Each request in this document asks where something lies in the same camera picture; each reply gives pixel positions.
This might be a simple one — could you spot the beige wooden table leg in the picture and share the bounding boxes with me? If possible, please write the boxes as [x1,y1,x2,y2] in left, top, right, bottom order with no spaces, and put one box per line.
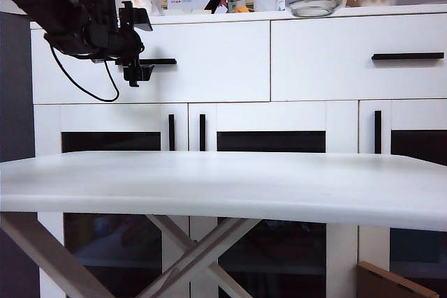
[146,214,252,298]
[0,212,115,298]
[138,218,263,298]

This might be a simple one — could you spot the flat white carton with checkboxes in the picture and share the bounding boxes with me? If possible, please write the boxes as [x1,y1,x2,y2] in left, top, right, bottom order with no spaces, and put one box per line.
[162,8,212,16]

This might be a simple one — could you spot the black thin cable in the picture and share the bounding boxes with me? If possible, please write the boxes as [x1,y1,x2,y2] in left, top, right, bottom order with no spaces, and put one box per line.
[50,43,120,103]

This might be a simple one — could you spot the white sideboard cabinet frame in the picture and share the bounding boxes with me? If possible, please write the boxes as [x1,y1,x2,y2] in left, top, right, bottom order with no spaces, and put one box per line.
[29,3,447,298]

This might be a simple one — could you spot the black drawer handle bar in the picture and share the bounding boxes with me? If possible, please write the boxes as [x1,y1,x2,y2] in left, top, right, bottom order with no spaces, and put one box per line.
[372,52,445,62]
[138,58,178,66]

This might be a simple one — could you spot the white glass-panel cabinet door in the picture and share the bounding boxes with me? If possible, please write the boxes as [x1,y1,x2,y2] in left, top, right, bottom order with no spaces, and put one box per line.
[358,100,447,298]
[34,103,189,298]
[189,101,359,298]

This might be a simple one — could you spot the brown cardboard piece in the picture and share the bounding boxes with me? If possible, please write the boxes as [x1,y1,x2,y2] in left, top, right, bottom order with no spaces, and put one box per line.
[356,261,440,298]

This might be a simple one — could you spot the white cabinet drawer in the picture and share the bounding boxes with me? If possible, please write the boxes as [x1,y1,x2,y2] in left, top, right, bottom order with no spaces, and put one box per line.
[30,20,272,105]
[271,13,447,103]

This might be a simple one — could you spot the black vertical door handle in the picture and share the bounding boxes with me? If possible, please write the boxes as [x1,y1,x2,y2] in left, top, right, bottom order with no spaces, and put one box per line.
[199,113,207,152]
[168,114,176,152]
[374,110,382,155]

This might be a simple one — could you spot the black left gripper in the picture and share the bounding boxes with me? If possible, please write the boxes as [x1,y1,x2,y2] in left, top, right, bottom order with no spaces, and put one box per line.
[83,1,156,88]

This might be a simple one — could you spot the white paper sheet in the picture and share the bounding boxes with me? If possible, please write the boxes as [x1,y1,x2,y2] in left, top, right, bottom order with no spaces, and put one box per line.
[0,0,32,16]

